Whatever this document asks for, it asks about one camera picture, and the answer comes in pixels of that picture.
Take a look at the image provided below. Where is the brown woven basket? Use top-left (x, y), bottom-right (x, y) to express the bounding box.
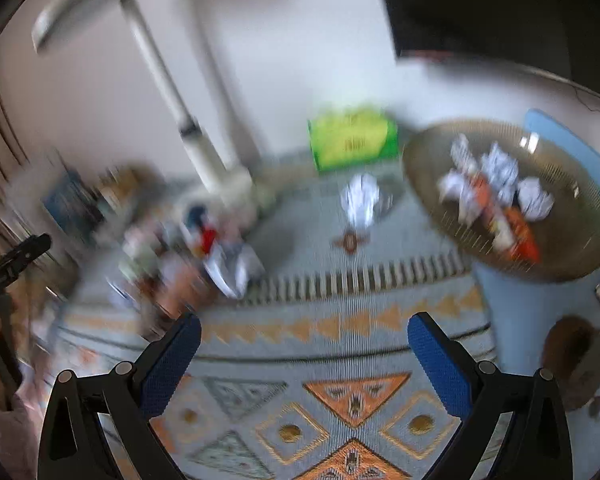
top-left (402, 119), bottom-right (600, 283)

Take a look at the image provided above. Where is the black wall television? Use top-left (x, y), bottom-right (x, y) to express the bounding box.
top-left (385, 0), bottom-right (600, 94)

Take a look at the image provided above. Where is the crumpled white paper ball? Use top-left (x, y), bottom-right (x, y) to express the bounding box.
top-left (340, 174), bottom-right (380, 231)

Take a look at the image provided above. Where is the patterned table mat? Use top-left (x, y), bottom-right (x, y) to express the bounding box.
top-left (44, 148), bottom-right (502, 480)

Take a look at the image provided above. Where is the white desk lamp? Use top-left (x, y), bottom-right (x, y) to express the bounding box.
top-left (31, 0), bottom-right (257, 209)

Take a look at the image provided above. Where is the green tissue box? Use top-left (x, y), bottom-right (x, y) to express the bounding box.
top-left (308, 106), bottom-right (399, 172)

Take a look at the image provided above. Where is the brown pen holder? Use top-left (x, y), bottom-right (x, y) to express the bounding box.
top-left (97, 165), bottom-right (157, 209)

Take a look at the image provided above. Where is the crumpled paper by duck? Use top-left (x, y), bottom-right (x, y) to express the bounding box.
top-left (204, 242), bottom-right (264, 300)

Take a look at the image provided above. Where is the stack of books and papers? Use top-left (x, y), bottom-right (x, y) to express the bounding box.
top-left (5, 150), bottom-right (102, 246)

